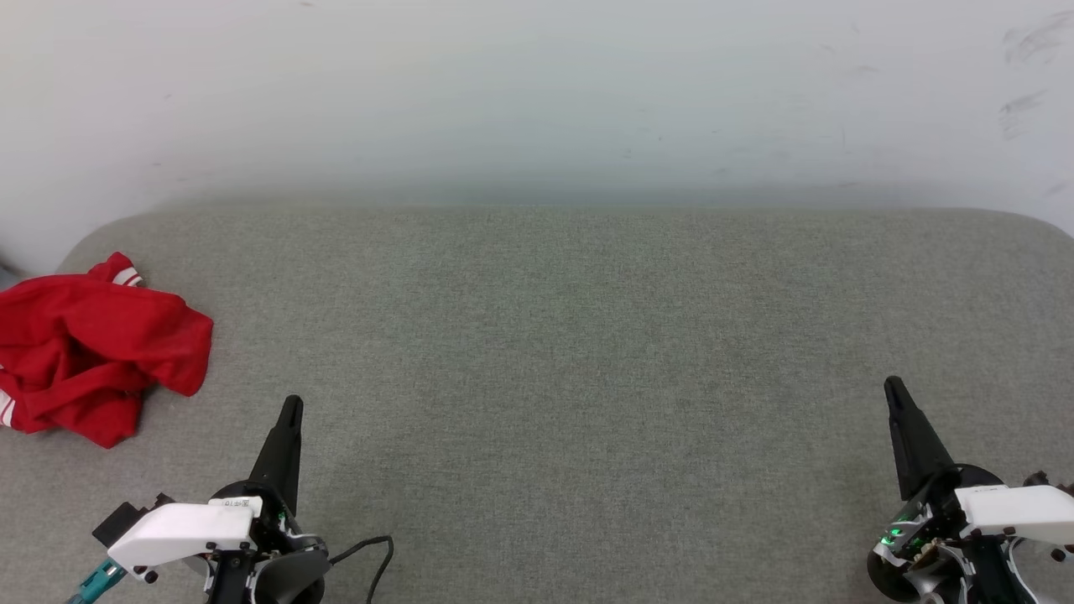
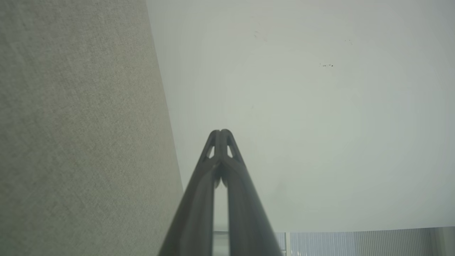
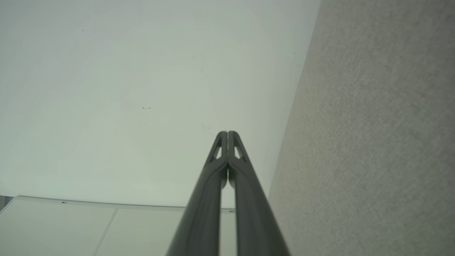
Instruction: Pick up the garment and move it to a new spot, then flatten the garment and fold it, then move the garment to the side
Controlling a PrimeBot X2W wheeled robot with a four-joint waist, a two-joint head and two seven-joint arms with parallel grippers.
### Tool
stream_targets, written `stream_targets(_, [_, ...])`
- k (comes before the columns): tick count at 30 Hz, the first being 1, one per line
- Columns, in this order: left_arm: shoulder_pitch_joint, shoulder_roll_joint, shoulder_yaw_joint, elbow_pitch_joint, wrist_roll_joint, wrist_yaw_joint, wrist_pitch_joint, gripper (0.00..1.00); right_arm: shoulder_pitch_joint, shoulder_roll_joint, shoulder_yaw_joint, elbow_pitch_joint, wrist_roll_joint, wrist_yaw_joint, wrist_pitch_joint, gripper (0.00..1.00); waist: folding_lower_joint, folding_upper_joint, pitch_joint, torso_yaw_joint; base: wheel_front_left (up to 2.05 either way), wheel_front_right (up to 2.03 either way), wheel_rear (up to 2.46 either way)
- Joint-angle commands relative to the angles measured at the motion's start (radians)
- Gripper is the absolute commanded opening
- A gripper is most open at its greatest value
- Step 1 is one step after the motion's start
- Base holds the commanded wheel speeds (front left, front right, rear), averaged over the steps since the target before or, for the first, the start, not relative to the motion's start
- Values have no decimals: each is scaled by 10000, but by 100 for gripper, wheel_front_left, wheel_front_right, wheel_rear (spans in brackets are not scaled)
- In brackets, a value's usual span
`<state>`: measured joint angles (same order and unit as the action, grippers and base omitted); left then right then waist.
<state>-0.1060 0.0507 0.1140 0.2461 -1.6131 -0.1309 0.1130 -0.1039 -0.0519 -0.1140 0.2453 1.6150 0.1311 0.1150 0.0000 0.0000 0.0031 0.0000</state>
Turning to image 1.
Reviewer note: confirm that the red and white basketball jersey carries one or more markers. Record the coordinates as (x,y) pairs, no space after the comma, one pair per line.
(84,344)

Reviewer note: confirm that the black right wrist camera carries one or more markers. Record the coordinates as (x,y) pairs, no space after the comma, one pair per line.
(1045,481)

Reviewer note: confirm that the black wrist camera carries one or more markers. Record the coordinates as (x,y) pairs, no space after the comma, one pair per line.
(1045,481)
(122,520)

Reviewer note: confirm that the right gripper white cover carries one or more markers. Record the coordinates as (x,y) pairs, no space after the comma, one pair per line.
(1015,512)

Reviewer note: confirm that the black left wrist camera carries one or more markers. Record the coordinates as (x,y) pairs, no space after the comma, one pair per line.
(122,520)

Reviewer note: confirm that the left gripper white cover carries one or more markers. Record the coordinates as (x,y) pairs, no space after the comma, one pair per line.
(185,533)

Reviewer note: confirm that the teal left camera connector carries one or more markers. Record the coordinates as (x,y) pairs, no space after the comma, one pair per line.
(101,579)

